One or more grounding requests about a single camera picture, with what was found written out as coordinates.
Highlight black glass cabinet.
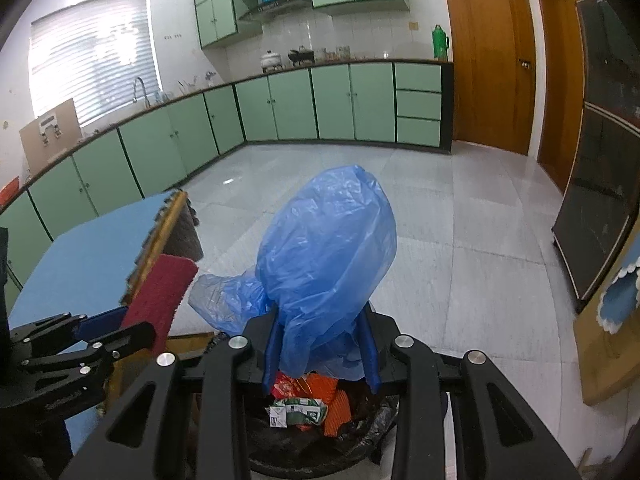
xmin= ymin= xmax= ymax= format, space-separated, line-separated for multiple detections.
xmin=551 ymin=0 xmax=640 ymax=315

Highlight red paper bucket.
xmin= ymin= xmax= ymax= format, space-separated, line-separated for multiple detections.
xmin=272 ymin=371 xmax=311 ymax=398

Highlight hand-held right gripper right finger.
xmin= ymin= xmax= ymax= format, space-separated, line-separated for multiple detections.
xmin=357 ymin=307 xmax=583 ymax=480

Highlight blue table mat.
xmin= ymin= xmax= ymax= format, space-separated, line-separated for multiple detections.
xmin=5 ymin=190 xmax=204 ymax=456

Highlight green lower kitchen cabinets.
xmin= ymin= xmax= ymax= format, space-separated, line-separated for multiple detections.
xmin=0 ymin=59 xmax=454 ymax=291

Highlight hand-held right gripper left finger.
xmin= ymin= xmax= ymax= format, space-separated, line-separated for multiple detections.
xmin=60 ymin=310 xmax=281 ymax=480

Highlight blue scalloped mat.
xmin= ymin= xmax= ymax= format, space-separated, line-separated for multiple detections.
xmin=594 ymin=259 xmax=640 ymax=335

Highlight metal sink faucet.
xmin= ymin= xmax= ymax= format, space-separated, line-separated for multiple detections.
xmin=132 ymin=76 xmax=151 ymax=109

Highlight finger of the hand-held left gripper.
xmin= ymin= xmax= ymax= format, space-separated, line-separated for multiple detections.
xmin=22 ymin=322 xmax=156 ymax=377
xmin=10 ymin=309 xmax=126 ymax=356

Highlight blue milk carton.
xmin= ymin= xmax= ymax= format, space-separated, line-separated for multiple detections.
xmin=269 ymin=382 xmax=328 ymax=420

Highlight red plastic basin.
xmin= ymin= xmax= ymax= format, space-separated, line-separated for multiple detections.
xmin=0 ymin=176 xmax=23 ymax=206

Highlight dark red sponge pad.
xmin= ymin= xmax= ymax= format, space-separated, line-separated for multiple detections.
xmin=121 ymin=254 xmax=199 ymax=358

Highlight black trash bin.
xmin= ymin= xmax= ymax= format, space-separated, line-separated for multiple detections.
xmin=240 ymin=370 xmax=401 ymax=478

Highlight black range hood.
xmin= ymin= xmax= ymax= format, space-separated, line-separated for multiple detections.
xmin=237 ymin=0 xmax=311 ymax=23

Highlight cardboard box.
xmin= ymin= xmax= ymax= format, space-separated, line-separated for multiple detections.
xmin=19 ymin=98 xmax=83 ymax=171

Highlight blue plastic bag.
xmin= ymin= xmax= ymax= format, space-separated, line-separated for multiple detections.
xmin=189 ymin=164 xmax=398 ymax=381

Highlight plain wooden door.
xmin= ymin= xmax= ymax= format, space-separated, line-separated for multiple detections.
xmin=532 ymin=0 xmax=601 ymax=193

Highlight light wooden side table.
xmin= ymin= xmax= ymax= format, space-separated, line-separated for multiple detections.
xmin=572 ymin=310 xmax=640 ymax=407

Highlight white window blind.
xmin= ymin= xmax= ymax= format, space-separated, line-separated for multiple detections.
xmin=29 ymin=0 xmax=160 ymax=128

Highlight green thermos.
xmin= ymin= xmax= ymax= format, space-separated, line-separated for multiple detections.
xmin=431 ymin=24 xmax=451 ymax=62

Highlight wooden door with handle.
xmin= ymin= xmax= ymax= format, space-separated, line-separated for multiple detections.
xmin=439 ymin=0 xmax=535 ymax=157

